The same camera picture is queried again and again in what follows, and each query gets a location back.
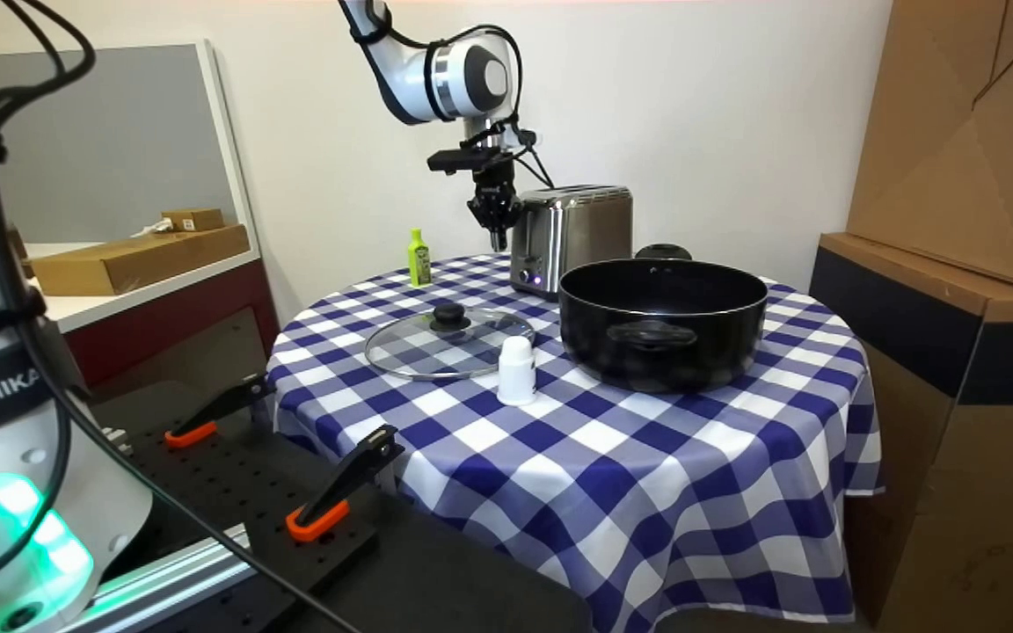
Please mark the flat long cardboard box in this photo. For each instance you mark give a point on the flat long cardboard box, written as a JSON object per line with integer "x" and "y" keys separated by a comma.
{"x": 137, "y": 259}

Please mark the small cardboard box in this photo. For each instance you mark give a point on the small cardboard box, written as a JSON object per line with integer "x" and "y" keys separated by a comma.
{"x": 194, "y": 219}

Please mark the small green bottle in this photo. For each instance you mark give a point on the small green bottle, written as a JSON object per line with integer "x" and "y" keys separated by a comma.
{"x": 419, "y": 259}

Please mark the silver toaster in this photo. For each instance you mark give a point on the silver toaster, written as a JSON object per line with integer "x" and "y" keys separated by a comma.
{"x": 581, "y": 230}

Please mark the grey partition panel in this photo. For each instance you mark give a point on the grey partition panel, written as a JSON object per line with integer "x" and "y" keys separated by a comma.
{"x": 111, "y": 141}

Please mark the white plastic bottle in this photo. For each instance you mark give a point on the white plastic bottle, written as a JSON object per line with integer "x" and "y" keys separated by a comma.
{"x": 516, "y": 374}

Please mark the glass pot lid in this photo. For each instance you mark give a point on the glass pot lid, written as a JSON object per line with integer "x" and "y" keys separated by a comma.
{"x": 436, "y": 347}

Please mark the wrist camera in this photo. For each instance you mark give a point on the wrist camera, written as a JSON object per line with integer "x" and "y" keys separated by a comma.
{"x": 462, "y": 159}

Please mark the cardboard box with black band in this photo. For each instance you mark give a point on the cardboard box with black band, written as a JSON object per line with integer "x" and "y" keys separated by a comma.
{"x": 955, "y": 422}

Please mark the large cardboard box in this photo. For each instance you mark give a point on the large cardboard box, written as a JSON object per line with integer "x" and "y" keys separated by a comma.
{"x": 964, "y": 132}

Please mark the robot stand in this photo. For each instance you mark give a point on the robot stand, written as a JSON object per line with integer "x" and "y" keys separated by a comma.
{"x": 243, "y": 492}

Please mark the white and red cabinet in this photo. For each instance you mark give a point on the white and red cabinet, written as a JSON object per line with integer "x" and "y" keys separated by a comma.
{"x": 163, "y": 325}

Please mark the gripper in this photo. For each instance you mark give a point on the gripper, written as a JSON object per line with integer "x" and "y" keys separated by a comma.
{"x": 494, "y": 204}

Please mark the blue white checkered tablecloth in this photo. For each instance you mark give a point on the blue white checkered tablecloth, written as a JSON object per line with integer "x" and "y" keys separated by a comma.
{"x": 612, "y": 475}

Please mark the black cooking pot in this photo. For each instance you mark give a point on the black cooking pot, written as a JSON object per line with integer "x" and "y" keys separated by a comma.
{"x": 660, "y": 338}

